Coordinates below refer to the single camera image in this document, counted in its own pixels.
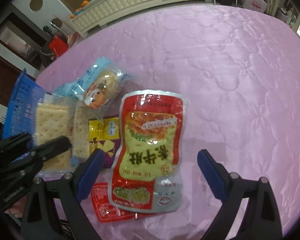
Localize small red snack packet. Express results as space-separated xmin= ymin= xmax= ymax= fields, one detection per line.
xmin=90 ymin=183 xmax=151 ymax=223

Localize person's hand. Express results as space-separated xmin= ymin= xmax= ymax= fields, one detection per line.
xmin=5 ymin=196 xmax=27 ymax=218

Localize blue plastic basket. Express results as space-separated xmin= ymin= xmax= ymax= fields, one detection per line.
xmin=2 ymin=70 xmax=45 ymax=139

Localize pink quilted mat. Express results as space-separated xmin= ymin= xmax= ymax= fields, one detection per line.
xmin=37 ymin=5 xmax=300 ymax=239

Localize pink gift bag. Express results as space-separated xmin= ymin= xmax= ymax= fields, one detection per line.
xmin=242 ymin=0 xmax=267 ymax=13

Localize large red yellow snack bag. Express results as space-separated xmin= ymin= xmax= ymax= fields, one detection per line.
xmin=108 ymin=89 xmax=186 ymax=213

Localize light blue bread packet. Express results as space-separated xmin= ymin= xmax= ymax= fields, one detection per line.
xmin=53 ymin=57 xmax=134 ymax=119

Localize red shopping bag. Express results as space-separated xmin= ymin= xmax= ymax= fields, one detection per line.
xmin=48 ymin=36 xmax=69 ymax=57

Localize clear cracker pack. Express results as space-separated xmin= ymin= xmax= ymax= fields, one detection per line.
xmin=71 ymin=101 xmax=101 ymax=167

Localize yellow purple chip packet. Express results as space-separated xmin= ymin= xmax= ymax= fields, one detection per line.
xmin=89 ymin=116 xmax=121 ymax=168

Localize oranges on cabinet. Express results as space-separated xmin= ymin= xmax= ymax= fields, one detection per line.
xmin=70 ymin=0 xmax=89 ymax=18

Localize cream TV cabinet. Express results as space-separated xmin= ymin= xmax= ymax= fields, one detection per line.
xmin=70 ymin=0 xmax=213 ymax=38

